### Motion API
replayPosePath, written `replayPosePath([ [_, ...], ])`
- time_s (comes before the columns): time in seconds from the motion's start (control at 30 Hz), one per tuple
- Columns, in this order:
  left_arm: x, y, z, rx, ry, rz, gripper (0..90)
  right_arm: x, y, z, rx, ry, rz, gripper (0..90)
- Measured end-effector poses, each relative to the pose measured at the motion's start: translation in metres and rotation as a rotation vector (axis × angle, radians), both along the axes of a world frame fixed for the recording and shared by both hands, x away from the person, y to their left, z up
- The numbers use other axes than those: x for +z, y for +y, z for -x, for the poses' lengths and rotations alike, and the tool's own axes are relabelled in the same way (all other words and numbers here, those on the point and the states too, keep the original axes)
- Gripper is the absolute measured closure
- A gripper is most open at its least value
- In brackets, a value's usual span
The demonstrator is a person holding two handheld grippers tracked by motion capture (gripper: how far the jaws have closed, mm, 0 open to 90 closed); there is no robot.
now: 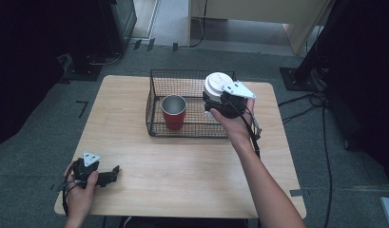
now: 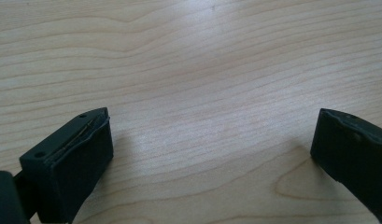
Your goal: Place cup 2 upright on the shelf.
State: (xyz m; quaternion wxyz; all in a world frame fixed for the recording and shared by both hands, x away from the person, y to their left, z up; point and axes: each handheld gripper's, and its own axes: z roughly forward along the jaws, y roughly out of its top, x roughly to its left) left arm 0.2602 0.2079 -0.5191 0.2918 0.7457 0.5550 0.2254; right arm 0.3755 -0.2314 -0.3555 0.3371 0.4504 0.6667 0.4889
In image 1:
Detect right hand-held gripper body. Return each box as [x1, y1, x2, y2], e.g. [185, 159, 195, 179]
[210, 80, 257, 120]

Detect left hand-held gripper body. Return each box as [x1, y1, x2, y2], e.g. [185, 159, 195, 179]
[71, 151, 103, 188]

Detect white lidded cup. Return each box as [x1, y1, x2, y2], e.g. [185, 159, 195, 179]
[204, 72, 234, 103]

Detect black wire basket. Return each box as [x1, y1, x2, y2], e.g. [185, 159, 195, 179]
[146, 69, 238, 139]

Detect person's right hand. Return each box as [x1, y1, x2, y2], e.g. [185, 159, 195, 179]
[209, 98, 259, 146]

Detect person's left hand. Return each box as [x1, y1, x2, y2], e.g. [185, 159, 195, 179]
[64, 161, 100, 220]

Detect red metal cup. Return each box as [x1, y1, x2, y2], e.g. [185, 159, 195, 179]
[161, 94, 187, 131]

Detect beige wooden cabinet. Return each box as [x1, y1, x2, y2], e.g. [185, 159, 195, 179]
[187, 0, 333, 55]

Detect black cabinet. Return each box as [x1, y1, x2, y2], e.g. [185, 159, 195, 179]
[98, 0, 138, 55]

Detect right hand-held gripper black cable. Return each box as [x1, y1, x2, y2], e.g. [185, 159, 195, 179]
[224, 100, 263, 160]

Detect hand-held gripper black cable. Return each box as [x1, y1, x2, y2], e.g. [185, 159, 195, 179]
[224, 100, 263, 160]
[58, 162, 76, 218]

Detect left hand-held gripper black cable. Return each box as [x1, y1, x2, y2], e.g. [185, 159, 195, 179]
[58, 162, 76, 218]

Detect black stand base plate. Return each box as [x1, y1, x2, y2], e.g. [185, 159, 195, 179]
[59, 52, 105, 84]
[280, 66, 326, 93]

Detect thin black hanging cable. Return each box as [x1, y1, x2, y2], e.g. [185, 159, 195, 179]
[189, 0, 209, 49]

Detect black floor cable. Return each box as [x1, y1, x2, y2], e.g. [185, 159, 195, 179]
[277, 90, 334, 228]

